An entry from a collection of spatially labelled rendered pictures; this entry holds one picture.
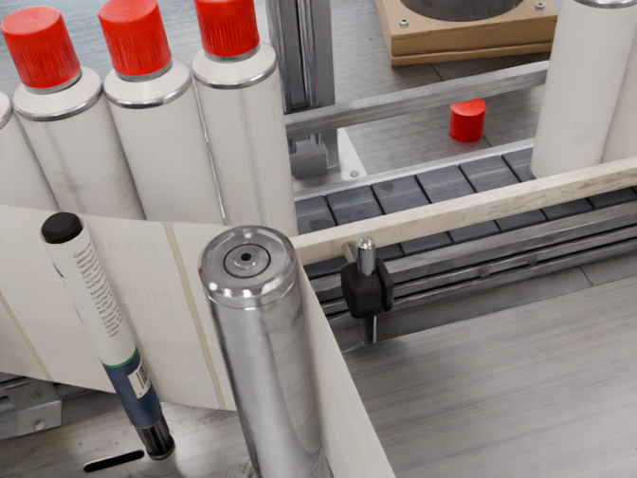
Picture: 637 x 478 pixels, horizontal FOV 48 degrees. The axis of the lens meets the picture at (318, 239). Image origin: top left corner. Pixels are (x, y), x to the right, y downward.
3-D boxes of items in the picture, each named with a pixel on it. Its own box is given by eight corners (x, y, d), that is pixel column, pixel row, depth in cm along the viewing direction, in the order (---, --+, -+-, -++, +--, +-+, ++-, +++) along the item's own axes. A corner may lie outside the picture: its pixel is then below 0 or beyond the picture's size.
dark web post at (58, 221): (148, 465, 42) (36, 241, 28) (145, 439, 43) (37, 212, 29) (177, 456, 42) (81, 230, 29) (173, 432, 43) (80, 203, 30)
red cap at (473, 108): (484, 142, 69) (487, 114, 66) (448, 142, 69) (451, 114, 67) (482, 121, 71) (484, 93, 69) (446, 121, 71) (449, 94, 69)
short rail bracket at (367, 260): (354, 376, 51) (349, 262, 42) (343, 343, 53) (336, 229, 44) (397, 364, 51) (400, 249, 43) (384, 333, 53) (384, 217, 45)
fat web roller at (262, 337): (261, 533, 38) (194, 316, 25) (245, 458, 41) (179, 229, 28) (341, 509, 39) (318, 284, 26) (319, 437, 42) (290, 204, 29)
